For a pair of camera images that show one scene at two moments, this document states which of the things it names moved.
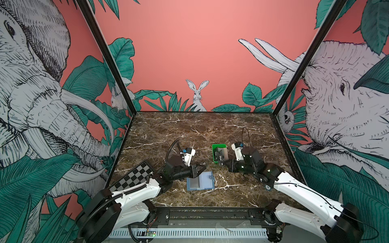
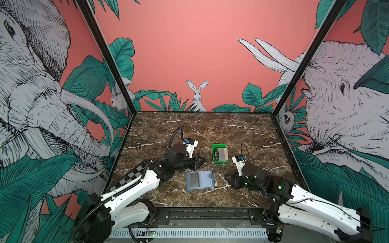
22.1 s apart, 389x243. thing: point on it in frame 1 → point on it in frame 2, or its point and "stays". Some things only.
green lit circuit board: (151, 233) stays
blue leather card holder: (205, 180) stays
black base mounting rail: (213, 216) stays
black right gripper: (233, 168) → (235, 183)
